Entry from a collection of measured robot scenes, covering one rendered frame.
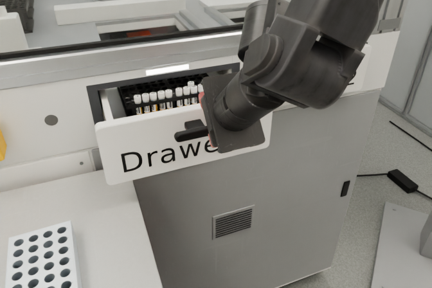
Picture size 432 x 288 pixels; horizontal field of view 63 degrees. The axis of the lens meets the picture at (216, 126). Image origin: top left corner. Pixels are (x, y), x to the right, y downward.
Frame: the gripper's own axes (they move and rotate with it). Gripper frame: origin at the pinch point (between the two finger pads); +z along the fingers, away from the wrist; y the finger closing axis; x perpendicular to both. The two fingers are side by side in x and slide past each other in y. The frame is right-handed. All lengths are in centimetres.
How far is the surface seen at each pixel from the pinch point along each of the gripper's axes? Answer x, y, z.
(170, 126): 6.7, 1.6, 1.6
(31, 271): 28.9, -13.8, 2.7
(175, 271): 5, -28, 51
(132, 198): 13.9, -7.4, 13.5
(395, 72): -169, 34, 126
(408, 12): -168, 63, 102
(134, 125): 12.1, 2.5, 0.7
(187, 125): 4.3, 1.1, 0.4
